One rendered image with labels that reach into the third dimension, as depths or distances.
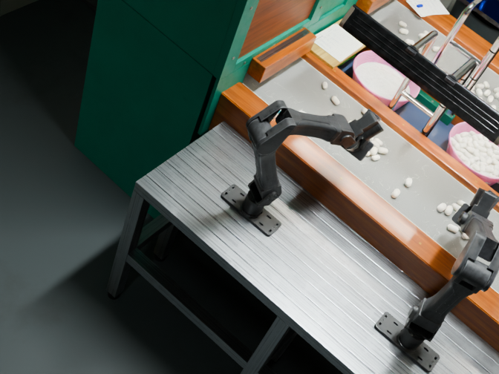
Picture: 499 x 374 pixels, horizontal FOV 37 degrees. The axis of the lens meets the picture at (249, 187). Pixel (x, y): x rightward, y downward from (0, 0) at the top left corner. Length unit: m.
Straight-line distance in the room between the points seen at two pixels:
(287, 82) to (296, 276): 0.75
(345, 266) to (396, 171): 0.42
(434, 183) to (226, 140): 0.71
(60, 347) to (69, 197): 0.65
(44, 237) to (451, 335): 1.51
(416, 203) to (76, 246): 1.27
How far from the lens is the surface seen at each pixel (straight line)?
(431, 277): 2.31
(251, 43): 2.42
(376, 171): 2.47
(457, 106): 2.33
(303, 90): 2.61
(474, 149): 2.76
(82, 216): 2.96
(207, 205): 2.24
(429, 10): 3.26
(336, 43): 2.81
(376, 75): 2.83
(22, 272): 2.81
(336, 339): 2.13
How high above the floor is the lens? 2.40
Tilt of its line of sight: 48 degrees down
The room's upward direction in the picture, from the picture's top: 25 degrees clockwise
